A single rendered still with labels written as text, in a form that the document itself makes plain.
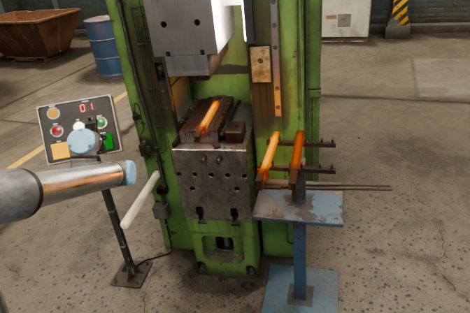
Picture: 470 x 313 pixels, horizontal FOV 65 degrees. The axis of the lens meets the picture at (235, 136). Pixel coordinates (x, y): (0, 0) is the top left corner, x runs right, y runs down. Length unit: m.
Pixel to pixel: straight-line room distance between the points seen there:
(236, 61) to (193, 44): 0.54
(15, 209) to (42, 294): 1.86
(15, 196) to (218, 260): 1.57
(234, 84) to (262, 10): 0.63
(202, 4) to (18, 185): 1.04
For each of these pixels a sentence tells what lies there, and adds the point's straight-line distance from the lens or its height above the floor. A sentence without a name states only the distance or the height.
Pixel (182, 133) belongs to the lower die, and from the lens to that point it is 1.85.
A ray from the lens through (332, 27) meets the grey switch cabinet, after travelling 6.89.
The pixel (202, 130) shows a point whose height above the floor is 1.01.
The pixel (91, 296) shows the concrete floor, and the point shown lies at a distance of 2.55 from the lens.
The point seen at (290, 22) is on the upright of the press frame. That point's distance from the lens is 1.71.
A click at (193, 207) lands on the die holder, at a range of 2.03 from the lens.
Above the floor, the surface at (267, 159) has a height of 0.97.
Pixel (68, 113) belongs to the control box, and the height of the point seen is 1.15.
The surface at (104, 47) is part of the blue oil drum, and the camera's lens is 6.32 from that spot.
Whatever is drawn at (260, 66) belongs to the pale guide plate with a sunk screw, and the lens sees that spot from 1.75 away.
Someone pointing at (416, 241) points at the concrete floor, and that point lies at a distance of 2.69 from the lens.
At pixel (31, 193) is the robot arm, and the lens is 0.89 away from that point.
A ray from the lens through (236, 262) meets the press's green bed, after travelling 2.26.
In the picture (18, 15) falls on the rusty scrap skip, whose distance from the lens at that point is 9.74.
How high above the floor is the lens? 1.80
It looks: 28 degrees down
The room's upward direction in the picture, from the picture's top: 6 degrees counter-clockwise
